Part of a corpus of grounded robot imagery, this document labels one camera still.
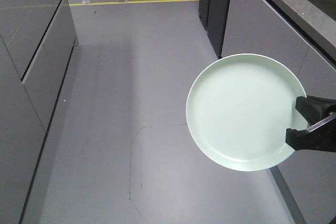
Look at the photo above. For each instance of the grey drawer cabinet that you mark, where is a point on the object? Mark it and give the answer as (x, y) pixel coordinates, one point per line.
(37, 38)

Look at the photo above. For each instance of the dark tall cabinet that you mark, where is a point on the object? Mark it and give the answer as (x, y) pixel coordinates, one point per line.
(213, 16)

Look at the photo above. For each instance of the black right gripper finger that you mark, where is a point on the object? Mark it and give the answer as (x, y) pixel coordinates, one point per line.
(315, 109)
(318, 137)

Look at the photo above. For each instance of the grey kitchen island counter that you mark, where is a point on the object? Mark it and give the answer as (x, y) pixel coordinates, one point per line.
(290, 31)

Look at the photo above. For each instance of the mint green round plate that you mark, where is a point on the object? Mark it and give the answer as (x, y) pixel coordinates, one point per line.
(239, 108)

